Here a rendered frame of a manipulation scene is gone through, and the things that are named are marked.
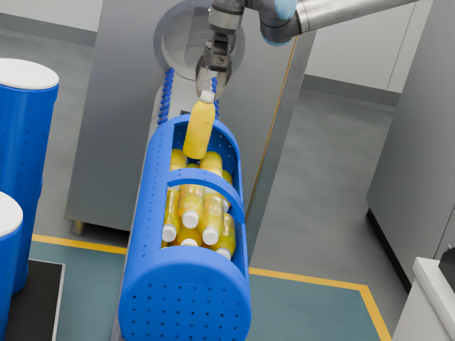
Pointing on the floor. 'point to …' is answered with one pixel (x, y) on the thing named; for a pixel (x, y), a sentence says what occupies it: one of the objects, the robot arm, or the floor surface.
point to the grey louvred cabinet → (420, 155)
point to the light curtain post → (277, 136)
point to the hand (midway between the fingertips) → (207, 95)
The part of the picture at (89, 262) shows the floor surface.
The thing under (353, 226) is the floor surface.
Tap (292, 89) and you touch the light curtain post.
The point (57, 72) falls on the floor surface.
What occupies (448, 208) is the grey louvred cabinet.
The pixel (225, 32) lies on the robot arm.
